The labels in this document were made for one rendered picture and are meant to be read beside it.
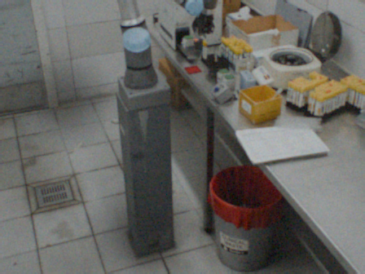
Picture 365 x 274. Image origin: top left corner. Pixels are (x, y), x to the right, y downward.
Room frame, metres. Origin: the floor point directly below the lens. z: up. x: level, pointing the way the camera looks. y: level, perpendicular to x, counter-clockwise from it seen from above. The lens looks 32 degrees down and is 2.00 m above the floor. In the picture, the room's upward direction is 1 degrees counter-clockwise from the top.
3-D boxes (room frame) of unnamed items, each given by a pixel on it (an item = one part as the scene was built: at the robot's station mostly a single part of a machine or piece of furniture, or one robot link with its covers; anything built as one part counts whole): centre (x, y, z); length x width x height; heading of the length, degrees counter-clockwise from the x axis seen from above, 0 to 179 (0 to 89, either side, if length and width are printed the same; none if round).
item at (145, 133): (2.12, 0.19, 0.44); 0.20 x 0.20 x 0.87; 20
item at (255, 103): (1.95, -0.32, 0.93); 0.13 x 0.13 x 0.10; 24
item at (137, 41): (2.12, 0.20, 1.12); 0.13 x 0.12 x 0.14; 7
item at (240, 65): (2.46, -0.27, 0.91); 0.20 x 0.10 x 0.07; 20
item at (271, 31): (2.62, -0.42, 0.95); 0.29 x 0.25 x 0.15; 110
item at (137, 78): (2.12, 0.19, 1.00); 0.15 x 0.15 x 0.10
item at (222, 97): (2.07, -0.18, 0.92); 0.13 x 0.07 x 0.08; 110
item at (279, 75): (2.26, -0.48, 0.94); 0.30 x 0.24 x 0.12; 101
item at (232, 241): (2.02, -0.30, 0.22); 0.38 x 0.37 x 0.44; 20
